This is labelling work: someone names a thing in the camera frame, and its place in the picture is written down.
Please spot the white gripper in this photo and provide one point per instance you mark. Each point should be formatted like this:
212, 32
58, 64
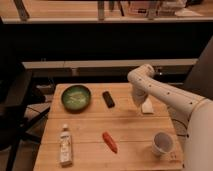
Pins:
138, 96

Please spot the white sponge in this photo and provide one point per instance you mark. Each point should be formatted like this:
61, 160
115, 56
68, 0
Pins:
147, 107

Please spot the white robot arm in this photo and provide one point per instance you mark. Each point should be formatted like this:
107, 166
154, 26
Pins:
198, 148

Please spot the green ceramic bowl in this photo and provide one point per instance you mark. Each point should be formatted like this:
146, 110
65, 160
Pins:
76, 98

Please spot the black rectangular block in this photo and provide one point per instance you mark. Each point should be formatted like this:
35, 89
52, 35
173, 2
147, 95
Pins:
108, 99

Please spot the white paper cup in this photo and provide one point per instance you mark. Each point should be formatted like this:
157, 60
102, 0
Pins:
162, 144

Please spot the orange carrot toy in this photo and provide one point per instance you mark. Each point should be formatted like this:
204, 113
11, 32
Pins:
110, 142

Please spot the wooden table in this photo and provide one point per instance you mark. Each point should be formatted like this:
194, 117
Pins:
132, 132

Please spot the white plastic bottle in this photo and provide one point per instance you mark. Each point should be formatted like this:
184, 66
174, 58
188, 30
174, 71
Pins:
65, 146

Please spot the black office chair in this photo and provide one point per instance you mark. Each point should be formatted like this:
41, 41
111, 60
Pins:
17, 91

